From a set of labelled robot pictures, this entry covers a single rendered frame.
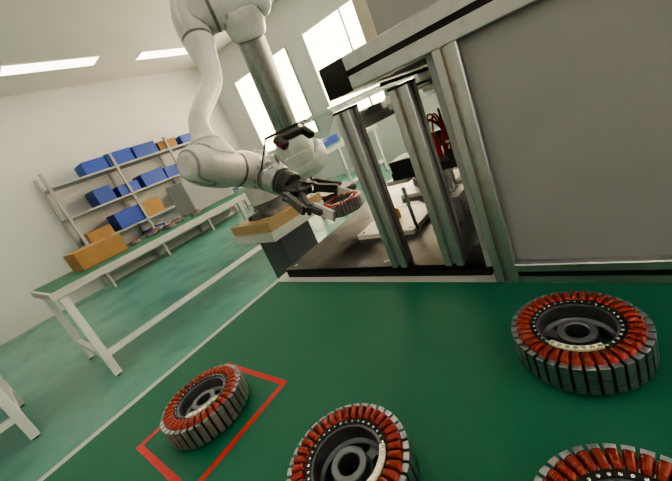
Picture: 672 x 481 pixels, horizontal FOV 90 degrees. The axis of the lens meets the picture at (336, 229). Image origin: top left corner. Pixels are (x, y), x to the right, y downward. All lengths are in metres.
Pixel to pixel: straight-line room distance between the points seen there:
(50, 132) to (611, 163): 7.38
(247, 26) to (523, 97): 1.02
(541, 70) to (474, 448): 0.37
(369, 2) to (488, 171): 0.32
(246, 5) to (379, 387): 1.17
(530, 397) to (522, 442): 0.05
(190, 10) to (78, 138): 6.32
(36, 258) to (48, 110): 2.45
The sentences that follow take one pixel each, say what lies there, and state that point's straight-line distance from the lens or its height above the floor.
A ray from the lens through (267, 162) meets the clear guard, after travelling 0.73.
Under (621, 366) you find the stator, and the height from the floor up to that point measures 0.78.
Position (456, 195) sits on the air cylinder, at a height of 0.82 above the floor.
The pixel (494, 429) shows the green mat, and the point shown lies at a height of 0.75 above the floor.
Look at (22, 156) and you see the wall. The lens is 7.29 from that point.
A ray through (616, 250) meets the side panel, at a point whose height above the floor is 0.79.
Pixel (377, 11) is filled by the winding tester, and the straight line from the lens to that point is 0.61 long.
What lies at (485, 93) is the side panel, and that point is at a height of 1.00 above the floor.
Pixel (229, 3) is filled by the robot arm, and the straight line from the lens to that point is 1.31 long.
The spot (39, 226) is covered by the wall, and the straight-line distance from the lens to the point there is 7.11.
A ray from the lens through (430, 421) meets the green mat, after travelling 0.39.
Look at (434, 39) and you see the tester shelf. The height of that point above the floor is 1.08.
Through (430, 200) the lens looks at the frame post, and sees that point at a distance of 0.52.
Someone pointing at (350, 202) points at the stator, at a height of 0.85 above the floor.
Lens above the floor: 1.04
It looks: 17 degrees down
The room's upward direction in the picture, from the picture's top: 23 degrees counter-clockwise
